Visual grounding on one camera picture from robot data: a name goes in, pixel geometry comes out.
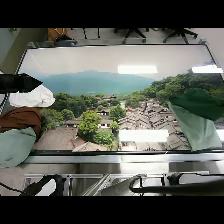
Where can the dark green shirt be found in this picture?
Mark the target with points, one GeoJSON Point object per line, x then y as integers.
{"type": "Point", "coordinates": [200, 103]}

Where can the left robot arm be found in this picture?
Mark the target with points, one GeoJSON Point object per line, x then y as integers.
{"type": "Point", "coordinates": [16, 82]}

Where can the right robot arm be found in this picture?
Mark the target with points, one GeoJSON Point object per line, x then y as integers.
{"type": "Point", "coordinates": [186, 189]}

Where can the white garment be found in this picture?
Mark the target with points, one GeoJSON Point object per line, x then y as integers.
{"type": "Point", "coordinates": [33, 98]}

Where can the black office chair base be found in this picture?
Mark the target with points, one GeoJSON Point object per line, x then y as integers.
{"type": "Point", "coordinates": [181, 32]}
{"type": "Point", "coordinates": [135, 32]}

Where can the pale green folded garment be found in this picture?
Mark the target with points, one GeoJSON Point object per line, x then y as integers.
{"type": "Point", "coordinates": [198, 131]}

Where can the brown garment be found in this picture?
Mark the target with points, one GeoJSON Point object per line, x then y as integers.
{"type": "Point", "coordinates": [20, 120]}

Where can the pale green bunched garment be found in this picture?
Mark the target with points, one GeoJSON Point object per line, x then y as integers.
{"type": "Point", "coordinates": [15, 148]}

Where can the silver frame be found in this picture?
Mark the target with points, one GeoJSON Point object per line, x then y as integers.
{"type": "Point", "coordinates": [100, 159]}

